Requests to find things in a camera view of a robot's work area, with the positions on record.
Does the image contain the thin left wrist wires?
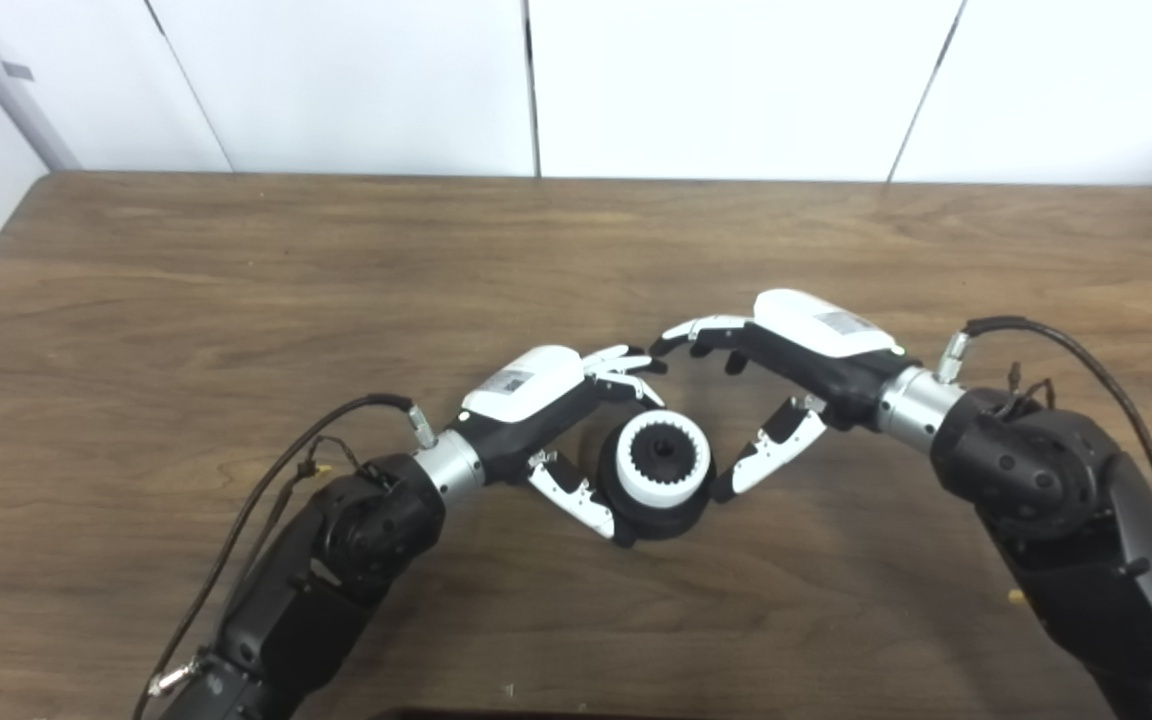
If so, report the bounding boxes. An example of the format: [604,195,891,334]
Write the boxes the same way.
[276,435,397,491]

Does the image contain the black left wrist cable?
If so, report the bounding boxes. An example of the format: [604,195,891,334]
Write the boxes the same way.
[133,393,439,720]

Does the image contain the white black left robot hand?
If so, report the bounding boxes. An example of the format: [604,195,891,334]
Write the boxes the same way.
[448,343,669,541]

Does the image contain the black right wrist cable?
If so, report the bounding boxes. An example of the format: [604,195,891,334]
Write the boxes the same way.
[936,315,1152,526]

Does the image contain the thin wrist wires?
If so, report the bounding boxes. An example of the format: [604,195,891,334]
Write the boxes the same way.
[1001,362,1057,411]
[276,435,397,491]

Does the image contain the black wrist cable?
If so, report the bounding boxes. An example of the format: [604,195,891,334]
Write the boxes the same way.
[936,315,1152,526]
[133,393,439,720]

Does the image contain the grey wall corner post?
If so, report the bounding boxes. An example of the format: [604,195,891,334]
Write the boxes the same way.
[0,0,80,173]

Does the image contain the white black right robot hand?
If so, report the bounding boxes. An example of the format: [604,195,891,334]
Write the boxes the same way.
[648,289,922,504]

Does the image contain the round black plastic part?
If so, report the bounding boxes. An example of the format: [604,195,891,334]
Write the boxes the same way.
[596,420,717,549]

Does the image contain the thin right wrist wires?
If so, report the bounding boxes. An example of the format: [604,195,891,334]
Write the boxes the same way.
[1001,362,1057,411]

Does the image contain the white plastic ring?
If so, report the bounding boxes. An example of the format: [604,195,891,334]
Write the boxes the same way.
[616,410,712,507]

